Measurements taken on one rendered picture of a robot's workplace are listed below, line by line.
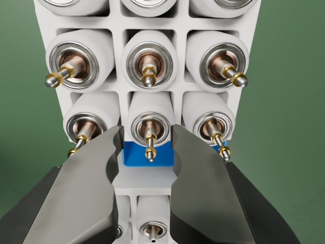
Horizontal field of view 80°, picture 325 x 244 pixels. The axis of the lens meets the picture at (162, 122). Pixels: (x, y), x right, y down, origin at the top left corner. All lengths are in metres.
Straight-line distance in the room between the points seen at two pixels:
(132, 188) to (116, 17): 0.42
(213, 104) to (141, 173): 0.34
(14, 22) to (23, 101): 0.22
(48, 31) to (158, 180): 0.45
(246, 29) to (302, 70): 0.35
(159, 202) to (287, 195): 0.64
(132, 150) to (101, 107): 0.30
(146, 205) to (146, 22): 0.45
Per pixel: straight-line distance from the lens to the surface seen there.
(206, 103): 0.38
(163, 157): 0.63
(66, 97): 0.46
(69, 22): 0.42
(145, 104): 0.36
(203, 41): 0.35
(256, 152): 0.82
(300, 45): 0.71
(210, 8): 0.34
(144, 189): 0.58
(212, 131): 0.36
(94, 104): 0.38
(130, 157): 0.63
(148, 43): 0.32
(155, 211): 0.57
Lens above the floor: 0.57
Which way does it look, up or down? 61 degrees down
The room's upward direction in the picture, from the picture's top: 175 degrees clockwise
